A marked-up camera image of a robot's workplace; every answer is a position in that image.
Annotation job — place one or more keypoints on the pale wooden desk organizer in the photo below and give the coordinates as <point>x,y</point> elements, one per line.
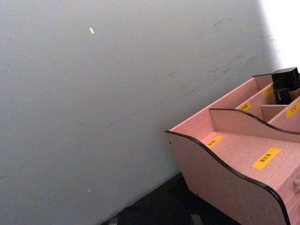
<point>234,164</point>

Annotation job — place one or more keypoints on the black table cloth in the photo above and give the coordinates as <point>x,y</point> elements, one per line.
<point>164,208</point>

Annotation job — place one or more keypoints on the black box in organizer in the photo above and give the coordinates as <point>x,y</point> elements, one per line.
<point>287,78</point>

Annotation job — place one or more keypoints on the pale wooden drawer knob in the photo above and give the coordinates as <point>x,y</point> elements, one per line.
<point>297,182</point>

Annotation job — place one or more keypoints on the small black block red mark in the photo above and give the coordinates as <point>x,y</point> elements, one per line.
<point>282,96</point>

